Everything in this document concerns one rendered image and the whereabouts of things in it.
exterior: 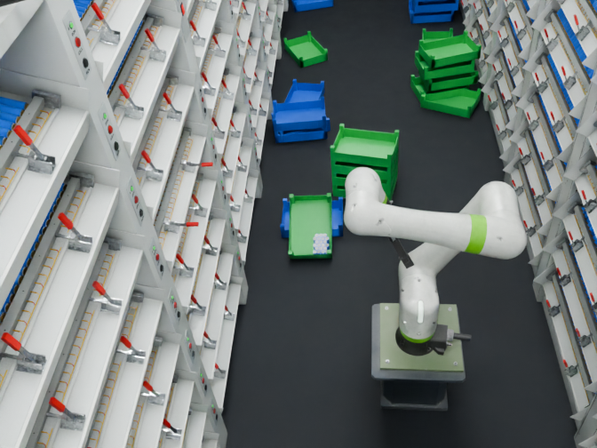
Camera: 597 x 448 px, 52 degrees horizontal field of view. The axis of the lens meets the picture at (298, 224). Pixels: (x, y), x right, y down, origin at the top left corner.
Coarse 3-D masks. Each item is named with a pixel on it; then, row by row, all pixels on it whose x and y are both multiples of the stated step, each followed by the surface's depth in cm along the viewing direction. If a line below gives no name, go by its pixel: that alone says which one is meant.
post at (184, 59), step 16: (160, 0) 176; (176, 48) 187; (192, 48) 195; (176, 64) 191; (192, 64) 194; (192, 112) 203; (208, 112) 214; (208, 128) 214; (208, 144) 213; (208, 160) 218; (224, 208) 236; (224, 240) 247; (240, 256) 266; (240, 272) 265; (240, 304) 276
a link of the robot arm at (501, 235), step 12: (480, 216) 180; (492, 216) 181; (504, 216) 181; (516, 216) 182; (480, 228) 177; (492, 228) 177; (504, 228) 177; (516, 228) 177; (480, 240) 177; (492, 240) 176; (504, 240) 176; (516, 240) 176; (480, 252) 180; (492, 252) 179; (504, 252) 178; (516, 252) 178
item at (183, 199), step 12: (192, 132) 209; (204, 132) 209; (192, 144) 206; (192, 156) 202; (168, 180) 191; (180, 180) 193; (192, 180) 194; (180, 192) 189; (192, 192) 196; (180, 204) 186; (156, 216) 180; (168, 216) 181; (180, 216) 183; (180, 228) 179; (168, 240) 175; (168, 252) 172; (168, 264) 165
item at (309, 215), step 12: (300, 204) 301; (312, 204) 301; (324, 204) 300; (300, 216) 299; (312, 216) 299; (324, 216) 298; (300, 228) 297; (312, 228) 297; (324, 228) 296; (300, 240) 295; (312, 240) 295; (288, 252) 286; (300, 252) 293; (312, 252) 293
